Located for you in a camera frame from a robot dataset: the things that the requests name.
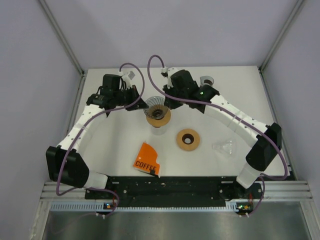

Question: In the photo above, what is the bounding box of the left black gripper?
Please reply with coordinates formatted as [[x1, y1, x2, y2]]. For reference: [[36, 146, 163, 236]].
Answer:
[[113, 85, 149, 111]]

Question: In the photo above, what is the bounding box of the smoked glass dripper cone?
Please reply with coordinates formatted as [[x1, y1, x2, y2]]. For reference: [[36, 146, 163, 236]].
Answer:
[[144, 96, 169, 120]]

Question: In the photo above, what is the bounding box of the wooden dripper ring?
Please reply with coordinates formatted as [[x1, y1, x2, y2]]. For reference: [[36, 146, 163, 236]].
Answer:
[[176, 128, 201, 152], [145, 107, 172, 127]]

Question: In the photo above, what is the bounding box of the clear glass carafe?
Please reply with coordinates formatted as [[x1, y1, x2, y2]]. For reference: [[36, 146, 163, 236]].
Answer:
[[151, 125, 167, 136]]

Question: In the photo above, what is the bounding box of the orange coffee filter pack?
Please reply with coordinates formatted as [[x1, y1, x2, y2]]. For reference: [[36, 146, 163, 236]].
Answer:
[[132, 142, 161, 178]]

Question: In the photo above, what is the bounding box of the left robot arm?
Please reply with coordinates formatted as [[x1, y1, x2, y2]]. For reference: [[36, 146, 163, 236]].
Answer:
[[45, 71, 148, 199]]

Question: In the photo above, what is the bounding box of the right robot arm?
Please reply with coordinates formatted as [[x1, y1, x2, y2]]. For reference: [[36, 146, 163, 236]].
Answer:
[[161, 67, 282, 198]]

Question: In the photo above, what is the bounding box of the clear glass dripper cone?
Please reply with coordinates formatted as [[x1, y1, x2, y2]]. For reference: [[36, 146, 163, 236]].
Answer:
[[212, 138, 237, 157]]

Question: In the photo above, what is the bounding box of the grey glass carafe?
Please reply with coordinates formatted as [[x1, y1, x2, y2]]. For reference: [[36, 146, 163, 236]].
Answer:
[[200, 75, 215, 87]]

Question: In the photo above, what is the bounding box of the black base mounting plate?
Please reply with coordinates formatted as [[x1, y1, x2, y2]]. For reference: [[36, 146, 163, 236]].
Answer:
[[85, 176, 263, 208]]

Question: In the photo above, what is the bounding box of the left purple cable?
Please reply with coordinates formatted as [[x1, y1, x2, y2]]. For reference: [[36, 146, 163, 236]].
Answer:
[[55, 62, 146, 218]]

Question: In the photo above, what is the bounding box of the purple cable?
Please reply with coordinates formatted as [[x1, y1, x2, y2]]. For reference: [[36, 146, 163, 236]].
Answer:
[[146, 53, 290, 218], [55, 62, 146, 218]]

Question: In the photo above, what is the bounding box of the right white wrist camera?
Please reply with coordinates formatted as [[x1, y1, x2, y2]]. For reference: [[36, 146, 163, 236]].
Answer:
[[160, 66, 179, 89]]

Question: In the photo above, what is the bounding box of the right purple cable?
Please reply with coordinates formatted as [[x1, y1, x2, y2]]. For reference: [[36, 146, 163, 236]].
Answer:
[[146, 53, 290, 218]]

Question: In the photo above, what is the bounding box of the grey cable duct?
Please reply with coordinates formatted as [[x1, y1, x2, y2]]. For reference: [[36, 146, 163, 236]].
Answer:
[[50, 201, 245, 213]]

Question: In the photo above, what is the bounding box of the aluminium frame rail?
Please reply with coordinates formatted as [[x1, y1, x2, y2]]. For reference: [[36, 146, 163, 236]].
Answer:
[[40, 181, 313, 202]]

